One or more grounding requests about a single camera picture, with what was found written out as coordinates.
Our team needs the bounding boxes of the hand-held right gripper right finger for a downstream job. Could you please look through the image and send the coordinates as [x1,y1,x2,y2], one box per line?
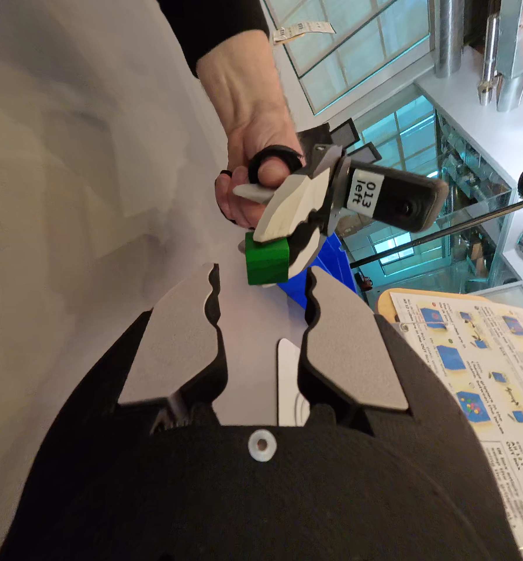
[299,266,410,413]

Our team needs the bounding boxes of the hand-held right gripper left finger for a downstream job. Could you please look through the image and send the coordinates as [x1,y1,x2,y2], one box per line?
[118,263,228,406]

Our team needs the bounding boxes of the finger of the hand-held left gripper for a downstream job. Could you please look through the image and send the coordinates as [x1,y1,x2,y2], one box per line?
[254,169,332,244]
[288,210,329,279]

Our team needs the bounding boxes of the blue plastic bin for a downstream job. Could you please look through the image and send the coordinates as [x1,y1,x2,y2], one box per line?
[278,232,359,309]

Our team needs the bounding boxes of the green wooden cube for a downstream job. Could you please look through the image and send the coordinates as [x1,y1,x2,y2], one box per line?
[245,232,290,286]

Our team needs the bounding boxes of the person's left forearm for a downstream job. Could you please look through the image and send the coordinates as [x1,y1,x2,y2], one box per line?
[156,0,295,115]

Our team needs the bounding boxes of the person's left hand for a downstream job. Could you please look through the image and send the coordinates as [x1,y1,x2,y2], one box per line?
[214,94,307,229]

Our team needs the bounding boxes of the printed instruction sheet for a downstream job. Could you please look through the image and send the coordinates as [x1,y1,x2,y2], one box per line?
[389,291,523,561]

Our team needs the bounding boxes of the white paper strip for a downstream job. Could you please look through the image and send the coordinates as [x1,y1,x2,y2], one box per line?
[272,22,336,44]

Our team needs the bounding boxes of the metal duct pipe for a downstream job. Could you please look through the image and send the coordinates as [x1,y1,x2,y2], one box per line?
[434,0,465,79]

